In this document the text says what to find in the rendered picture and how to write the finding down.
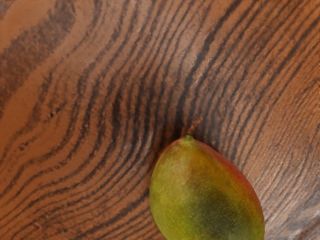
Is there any green and red mango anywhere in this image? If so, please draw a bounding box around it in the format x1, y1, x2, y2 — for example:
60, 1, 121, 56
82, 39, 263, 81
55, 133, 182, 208
149, 118, 266, 240

